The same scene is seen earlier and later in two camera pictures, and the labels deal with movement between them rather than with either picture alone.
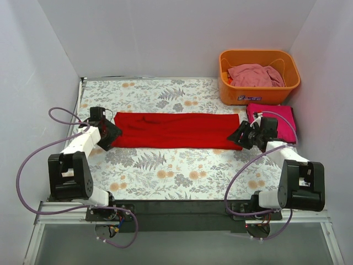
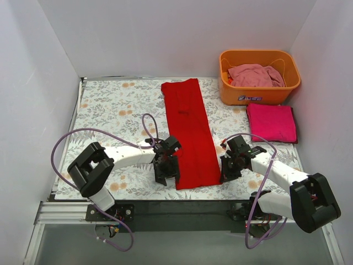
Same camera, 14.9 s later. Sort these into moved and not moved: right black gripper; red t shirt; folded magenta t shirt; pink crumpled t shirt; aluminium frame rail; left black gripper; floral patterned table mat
Moved: left black gripper; red t shirt; right black gripper
Not moved: aluminium frame rail; floral patterned table mat; pink crumpled t shirt; folded magenta t shirt
